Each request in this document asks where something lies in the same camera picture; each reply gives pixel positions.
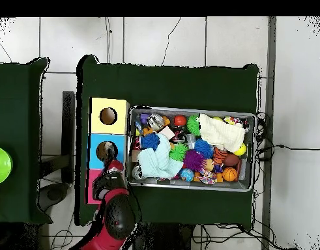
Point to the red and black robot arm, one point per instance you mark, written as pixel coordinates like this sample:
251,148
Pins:
115,219

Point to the wooden box with three holes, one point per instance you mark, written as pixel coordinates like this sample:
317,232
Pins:
120,117

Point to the clear mesh bin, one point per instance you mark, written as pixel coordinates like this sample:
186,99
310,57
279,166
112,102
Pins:
165,186

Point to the blue spiky ball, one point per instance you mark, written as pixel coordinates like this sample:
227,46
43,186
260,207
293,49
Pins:
204,148
150,141

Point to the mint green cloth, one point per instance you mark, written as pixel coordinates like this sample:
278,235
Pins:
157,159

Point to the crushed silver can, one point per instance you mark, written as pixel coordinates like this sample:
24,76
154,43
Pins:
156,121

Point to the green spiky ball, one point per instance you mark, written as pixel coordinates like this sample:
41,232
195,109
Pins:
193,125
179,152

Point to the orange red ball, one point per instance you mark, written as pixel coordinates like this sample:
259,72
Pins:
180,120

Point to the purple spiky ball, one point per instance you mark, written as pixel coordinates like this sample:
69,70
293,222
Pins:
193,160

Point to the dark green table cloth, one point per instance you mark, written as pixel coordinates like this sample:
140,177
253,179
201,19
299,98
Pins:
170,83
19,104

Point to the tiger striped toy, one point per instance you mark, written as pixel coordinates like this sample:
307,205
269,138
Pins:
220,155

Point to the bright green bowl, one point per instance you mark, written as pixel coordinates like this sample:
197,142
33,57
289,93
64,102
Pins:
0,165

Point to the cream yellow cloth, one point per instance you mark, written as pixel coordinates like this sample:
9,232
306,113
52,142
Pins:
222,133

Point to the orange mini basketball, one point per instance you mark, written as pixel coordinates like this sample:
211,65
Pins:
230,174

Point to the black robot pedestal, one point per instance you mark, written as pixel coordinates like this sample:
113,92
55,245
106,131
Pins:
165,239

